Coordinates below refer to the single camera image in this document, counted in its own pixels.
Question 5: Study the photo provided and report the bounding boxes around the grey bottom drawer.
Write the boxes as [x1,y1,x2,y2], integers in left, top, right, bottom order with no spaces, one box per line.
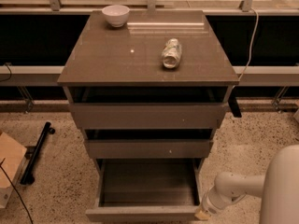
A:
[86,159,200,222]

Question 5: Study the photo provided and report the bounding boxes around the grey drawer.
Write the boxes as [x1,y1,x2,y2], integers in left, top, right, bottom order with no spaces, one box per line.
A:
[86,159,200,222]
[84,140,213,159]
[69,103,225,130]

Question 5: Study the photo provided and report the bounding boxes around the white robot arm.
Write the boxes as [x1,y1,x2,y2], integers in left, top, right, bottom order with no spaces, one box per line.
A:
[194,145,299,224]

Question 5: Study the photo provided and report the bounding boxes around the grey middle drawer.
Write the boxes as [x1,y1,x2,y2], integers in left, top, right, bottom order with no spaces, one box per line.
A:
[84,140,213,159]

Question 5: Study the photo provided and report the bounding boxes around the grey drawer cabinet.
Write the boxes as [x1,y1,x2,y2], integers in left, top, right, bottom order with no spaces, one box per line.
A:
[57,9,240,173]

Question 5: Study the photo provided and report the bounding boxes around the grey top drawer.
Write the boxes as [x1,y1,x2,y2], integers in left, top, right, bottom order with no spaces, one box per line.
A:
[69,103,225,130]

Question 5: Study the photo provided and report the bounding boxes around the black cabinet leg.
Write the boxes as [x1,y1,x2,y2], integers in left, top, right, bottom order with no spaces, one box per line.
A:
[228,97,242,118]

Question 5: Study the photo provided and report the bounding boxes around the black metal bar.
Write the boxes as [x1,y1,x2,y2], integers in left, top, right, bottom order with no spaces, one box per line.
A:
[20,121,55,185]

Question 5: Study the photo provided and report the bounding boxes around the cardboard box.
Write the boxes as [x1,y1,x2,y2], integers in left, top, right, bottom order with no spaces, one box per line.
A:
[0,131,26,209]

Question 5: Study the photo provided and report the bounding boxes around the white ceramic bowl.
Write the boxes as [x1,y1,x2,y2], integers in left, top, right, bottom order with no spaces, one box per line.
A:
[102,5,130,27]

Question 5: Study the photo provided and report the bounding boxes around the white hanging cable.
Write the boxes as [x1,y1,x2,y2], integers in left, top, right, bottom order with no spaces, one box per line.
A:
[237,7,260,81]

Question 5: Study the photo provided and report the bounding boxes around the black floor cable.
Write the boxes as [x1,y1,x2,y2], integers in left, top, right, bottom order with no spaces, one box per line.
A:
[0,158,35,224]

